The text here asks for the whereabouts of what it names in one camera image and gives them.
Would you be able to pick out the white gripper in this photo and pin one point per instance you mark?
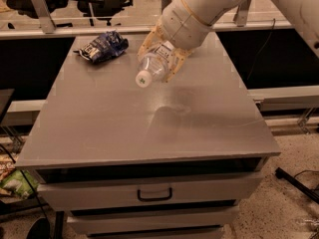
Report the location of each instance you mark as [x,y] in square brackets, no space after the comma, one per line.
[183,23]

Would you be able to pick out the clear plastic water bottle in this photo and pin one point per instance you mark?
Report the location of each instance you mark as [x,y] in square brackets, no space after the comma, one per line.
[154,65]

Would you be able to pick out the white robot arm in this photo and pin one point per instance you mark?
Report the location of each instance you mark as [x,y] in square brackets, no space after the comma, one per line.
[303,15]

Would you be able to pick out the crumpled blue chip bag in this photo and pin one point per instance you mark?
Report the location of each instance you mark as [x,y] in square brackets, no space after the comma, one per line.
[107,46]

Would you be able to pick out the grey drawer cabinet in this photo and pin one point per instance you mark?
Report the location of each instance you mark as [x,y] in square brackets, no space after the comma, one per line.
[99,138]

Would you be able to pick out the black stand leg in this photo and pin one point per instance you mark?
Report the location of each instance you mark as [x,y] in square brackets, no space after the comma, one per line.
[281,174]

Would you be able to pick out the green snack bag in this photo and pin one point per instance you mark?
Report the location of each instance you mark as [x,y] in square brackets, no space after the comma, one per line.
[21,183]

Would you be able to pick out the right metal bracket post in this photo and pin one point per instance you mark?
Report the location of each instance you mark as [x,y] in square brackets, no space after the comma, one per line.
[241,15]

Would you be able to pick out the left metal bracket post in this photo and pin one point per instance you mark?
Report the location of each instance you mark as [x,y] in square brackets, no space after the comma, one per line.
[47,24]

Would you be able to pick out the black drawer handle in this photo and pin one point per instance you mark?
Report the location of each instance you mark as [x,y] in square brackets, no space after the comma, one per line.
[153,196]

